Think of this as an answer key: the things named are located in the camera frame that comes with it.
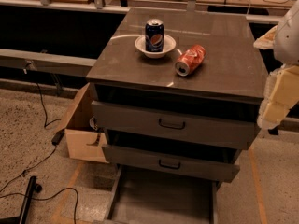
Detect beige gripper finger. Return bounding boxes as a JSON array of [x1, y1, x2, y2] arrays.
[[253, 26, 278, 49], [257, 64, 299, 130]]

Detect red coke can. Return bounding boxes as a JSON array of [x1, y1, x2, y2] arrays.
[[175, 45, 206, 77]]

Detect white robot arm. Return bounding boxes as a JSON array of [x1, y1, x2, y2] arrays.
[[253, 1, 299, 130]]

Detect grey top drawer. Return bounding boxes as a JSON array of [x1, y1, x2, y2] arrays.
[[92, 101, 258, 150]]

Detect dark grey drawer cabinet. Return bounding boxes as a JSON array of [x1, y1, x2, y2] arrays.
[[87, 8, 267, 182]]

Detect blue pepsi can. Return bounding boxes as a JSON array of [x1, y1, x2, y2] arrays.
[[145, 19, 164, 52]]

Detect grey middle drawer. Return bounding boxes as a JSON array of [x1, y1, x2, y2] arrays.
[[102, 144, 239, 183]]

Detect open grey bottom drawer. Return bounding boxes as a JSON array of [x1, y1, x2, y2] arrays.
[[104, 165, 218, 224]]

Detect white ceramic bowl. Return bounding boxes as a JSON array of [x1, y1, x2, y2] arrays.
[[135, 35, 177, 59]]

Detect open cardboard box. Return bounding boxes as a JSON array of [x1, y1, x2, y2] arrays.
[[56, 84, 107, 163]]

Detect black power adapter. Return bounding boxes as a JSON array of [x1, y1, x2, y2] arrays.
[[51, 130, 64, 146]]

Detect black metal stand base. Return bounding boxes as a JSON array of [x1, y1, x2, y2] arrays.
[[0, 176, 42, 224]]

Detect grey metal rail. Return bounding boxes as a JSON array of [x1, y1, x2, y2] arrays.
[[0, 49, 96, 77]]

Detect black floor cable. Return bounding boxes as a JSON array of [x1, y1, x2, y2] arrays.
[[0, 81, 79, 224]]

